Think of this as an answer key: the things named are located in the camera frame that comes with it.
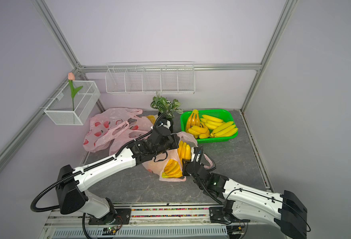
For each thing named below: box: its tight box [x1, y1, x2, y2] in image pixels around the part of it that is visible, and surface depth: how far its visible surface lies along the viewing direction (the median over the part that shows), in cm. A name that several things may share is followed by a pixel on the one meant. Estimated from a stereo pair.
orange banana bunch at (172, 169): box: [161, 140, 191, 179], surface depth 77 cm
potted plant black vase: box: [150, 92, 184, 132], surface depth 90 cm
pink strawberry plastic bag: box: [82, 107, 154, 156], surface depth 107 cm
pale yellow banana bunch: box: [199, 114, 225, 130], surface depth 107 cm
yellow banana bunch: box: [209, 120, 239, 138], surface depth 100 cm
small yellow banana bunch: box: [187, 125, 210, 139], surface depth 96 cm
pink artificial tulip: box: [67, 72, 84, 112], surface depth 85 cm
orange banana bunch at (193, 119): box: [186, 109, 200, 132], surface depth 110 cm
